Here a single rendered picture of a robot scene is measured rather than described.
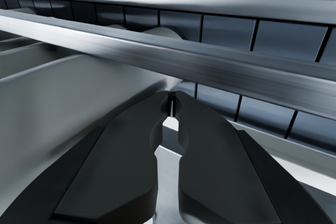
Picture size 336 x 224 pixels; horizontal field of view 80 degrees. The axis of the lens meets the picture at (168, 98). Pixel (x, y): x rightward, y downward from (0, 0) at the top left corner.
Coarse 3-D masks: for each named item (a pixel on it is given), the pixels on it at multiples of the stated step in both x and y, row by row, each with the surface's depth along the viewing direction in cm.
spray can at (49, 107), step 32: (160, 32) 15; (64, 64) 10; (96, 64) 10; (0, 96) 7; (32, 96) 8; (64, 96) 8; (96, 96) 9; (128, 96) 11; (0, 128) 7; (32, 128) 7; (64, 128) 8; (0, 160) 6; (32, 160) 7; (0, 192) 7
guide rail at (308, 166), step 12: (168, 120) 16; (252, 132) 14; (264, 144) 13; (276, 144) 13; (288, 144) 13; (276, 156) 13; (288, 156) 13; (300, 156) 13; (312, 156) 13; (324, 156) 13; (288, 168) 12; (300, 168) 12; (312, 168) 12; (324, 168) 12; (300, 180) 12; (312, 180) 12; (324, 180) 12
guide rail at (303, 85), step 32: (32, 32) 12; (64, 32) 11; (96, 32) 10; (128, 32) 10; (128, 64) 9; (160, 64) 8; (192, 64) 7; (224, 64) 7; (256, 64) 6; (288, 64) 6; (320, 64) 6; (256, 96) 7; (288, 96) 6; (320, 96) 6
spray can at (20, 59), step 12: (120, 24) 19; (24, 48) 13; (36, 48) 13; (48, 48) 13; (60, 48) 14; (0, 60) 11; (12, 60) 12; (24, 60) 12; (36, 60) 12; (48, 60) 13; (0, 72) 11; (12, 72) 11
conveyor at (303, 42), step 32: (0, 0) 30; (32, 0) 25; (64, 0) 22; (192, 32) 16; (224, 32) 14; (256, 32) 13; (288, 32) 12; (320, 32) 11; (192, 96) 18; (224, 96) 17; (256, 128) 16; (288, 128) 16; (320, 128) 14
